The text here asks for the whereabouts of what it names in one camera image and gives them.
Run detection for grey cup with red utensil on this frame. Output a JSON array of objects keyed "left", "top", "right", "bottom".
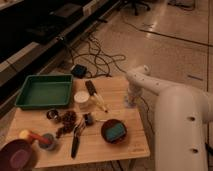
[{"left": 30, "top": 133, "right": 56, "bottom": 151}]

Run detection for green plastic tray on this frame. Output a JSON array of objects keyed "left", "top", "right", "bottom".
[{"left": 15, "top": 74, "right": 73, "bottom": 110}]

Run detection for purple bowl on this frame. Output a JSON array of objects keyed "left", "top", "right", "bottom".
[{"left": 0, "top": 139, "right": 32, "bottom": 171}]

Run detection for yellow ball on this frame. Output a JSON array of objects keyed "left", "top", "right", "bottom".
[{"left": 19, "top": 130, "right": 30, "bottom": 139}]

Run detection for black remote control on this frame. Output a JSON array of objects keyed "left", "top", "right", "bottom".
[{"left": 85, "top": 80, "right": 96, "bottom": 96}]

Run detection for dark bowl with teal sponge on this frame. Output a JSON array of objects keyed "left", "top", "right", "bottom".
[{"left": 101, "top": 119, "right": 127, "bottom": 144}]

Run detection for small black round cup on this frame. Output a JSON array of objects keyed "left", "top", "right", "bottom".
[{"left": 46, "top": 109, "right": 61, "bottom": 122}]

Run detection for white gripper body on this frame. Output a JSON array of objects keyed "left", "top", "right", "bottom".
[{"left": 127, "top": 84, "right": 142, "bottom": 102}]

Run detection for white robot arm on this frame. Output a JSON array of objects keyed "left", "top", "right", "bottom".
[{"left": 126, "top": 66, "right": 213, "bottom": 171}]

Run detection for black handled tool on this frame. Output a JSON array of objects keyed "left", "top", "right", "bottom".
[{"left": 71, "top": 123, "right": 85, "bottom": 158}]

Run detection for black binder clip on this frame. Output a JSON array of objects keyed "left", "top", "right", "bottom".
[{"left": 83, "top": 113, "right": 94, "bottom": 126}]

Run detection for yellow handled brush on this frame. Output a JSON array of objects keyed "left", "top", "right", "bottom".
[{"left": 94, "top": 93, "right": 108, "bottom": 113}]

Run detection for black floor cables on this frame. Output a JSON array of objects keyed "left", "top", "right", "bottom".
[{"left": 63, "top": 33, "right": 128, "bottom": 78}]

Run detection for black power adapter box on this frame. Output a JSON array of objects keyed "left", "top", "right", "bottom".
[{"left": 71, "top": 64, "right": 87, "bottom": 79}]

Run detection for office chair base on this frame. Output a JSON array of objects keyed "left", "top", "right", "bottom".
[{"left": 116, "top": 0, "right": 151, "bottom": 16}]

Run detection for white round lidded container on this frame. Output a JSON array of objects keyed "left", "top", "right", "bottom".
[{"left": 74, "top": 91, "right": 90, "bottom": 108}]

